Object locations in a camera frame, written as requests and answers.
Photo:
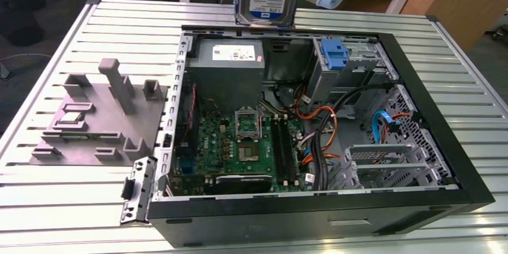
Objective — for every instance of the metal disk bay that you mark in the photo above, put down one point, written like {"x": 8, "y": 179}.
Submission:
{"x": 380, "y": 148}

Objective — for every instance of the grey power supply unit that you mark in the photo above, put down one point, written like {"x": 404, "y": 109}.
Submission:
{"x": 225, "y": 78}

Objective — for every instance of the CPU socket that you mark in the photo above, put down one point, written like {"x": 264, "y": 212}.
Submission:
{"x": 249, "y": 153}

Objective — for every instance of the black RAM slot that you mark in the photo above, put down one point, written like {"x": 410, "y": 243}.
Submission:
{"x": 289, "y": 150}
{"x": 278, "y": 150}

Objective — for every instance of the green motherboard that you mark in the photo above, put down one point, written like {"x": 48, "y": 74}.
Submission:
{"x": 213, "y": 147}

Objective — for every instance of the grey optical drive cage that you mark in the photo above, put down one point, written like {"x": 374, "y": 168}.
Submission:
{"x": 322, "y": 84}

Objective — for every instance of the black graphics card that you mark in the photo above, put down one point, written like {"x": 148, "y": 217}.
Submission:
{"x": 241, "y": 183}

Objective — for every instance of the blue drive latch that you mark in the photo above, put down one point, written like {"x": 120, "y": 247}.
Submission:
{"x": 334, "y": 54}

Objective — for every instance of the grey parts rack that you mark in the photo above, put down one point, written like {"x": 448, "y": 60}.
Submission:
{"x": 118, "y": 135}

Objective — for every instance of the black open PC case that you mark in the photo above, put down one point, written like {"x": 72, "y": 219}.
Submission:
{"x": 277, "y": 221}

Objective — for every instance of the green RAM stick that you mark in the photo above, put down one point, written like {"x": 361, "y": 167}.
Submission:
{"x": 78, "y": 137}

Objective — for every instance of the CPU with silver top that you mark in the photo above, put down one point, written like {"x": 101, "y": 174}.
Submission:
{"x": 73, "y": 118}

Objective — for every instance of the brown wooden cabinet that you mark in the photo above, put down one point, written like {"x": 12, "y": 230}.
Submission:
{"x": 468, "y": 4}

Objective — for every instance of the black chair wheel base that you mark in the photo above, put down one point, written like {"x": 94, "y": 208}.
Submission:
{"x": 500, "y": 32}

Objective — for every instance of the black office chair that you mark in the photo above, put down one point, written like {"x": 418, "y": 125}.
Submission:
{"x": 20, "y": 13}

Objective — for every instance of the grey metal card bracket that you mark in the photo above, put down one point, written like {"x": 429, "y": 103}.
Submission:
{"x": 138, "y": 188}

